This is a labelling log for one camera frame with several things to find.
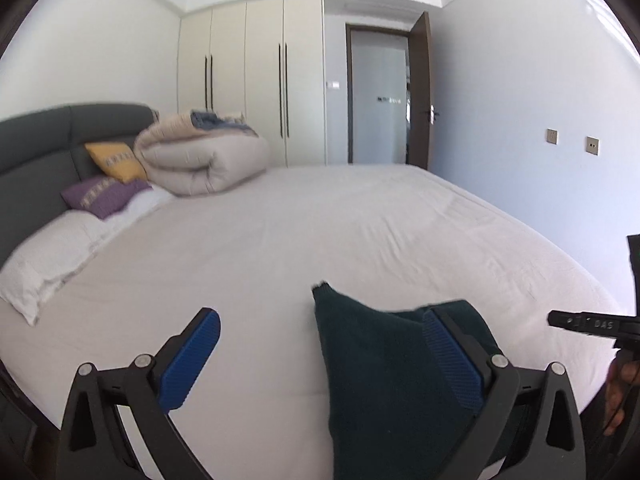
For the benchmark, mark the cream wardrobe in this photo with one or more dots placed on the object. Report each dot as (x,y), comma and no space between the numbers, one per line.
(250,70)

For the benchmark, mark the dark green knit sweater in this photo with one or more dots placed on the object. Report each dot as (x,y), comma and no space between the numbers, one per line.
(375,385)

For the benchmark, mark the bed with white sheet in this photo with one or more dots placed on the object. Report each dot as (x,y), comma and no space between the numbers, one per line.
(300,240)

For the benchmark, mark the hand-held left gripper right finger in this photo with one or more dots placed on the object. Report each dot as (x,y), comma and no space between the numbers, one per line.
(450,360)

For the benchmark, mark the white pillow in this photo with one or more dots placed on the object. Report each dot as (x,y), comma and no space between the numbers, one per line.
(55,250)

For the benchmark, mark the blue grey folded blanket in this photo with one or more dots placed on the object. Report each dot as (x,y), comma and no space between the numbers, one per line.
(225,122)

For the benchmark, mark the grey upholstered headboard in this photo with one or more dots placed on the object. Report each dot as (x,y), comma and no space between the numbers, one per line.
(35,160)

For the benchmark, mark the purple patterned pillow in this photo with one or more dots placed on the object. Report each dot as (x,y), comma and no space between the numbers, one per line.
(100,195)

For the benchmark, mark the person's right hand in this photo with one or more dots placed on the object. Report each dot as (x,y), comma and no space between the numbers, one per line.
(622,385)

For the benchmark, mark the folded beige duvet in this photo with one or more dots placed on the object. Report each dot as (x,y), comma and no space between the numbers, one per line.
(200,165)

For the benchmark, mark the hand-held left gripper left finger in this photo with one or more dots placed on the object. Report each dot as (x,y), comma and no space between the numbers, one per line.
(190,360)

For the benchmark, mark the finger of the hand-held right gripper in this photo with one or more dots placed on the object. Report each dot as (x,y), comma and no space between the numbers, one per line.
(590,323)

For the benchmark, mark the yellow patterned pillow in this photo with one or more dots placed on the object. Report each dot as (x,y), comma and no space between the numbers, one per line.
(117,162)

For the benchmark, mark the brown wooden door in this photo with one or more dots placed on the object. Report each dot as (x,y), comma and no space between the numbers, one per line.
(420,90)

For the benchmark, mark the wall socket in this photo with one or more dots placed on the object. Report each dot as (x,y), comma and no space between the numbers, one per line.
(552,136)
(592,145)

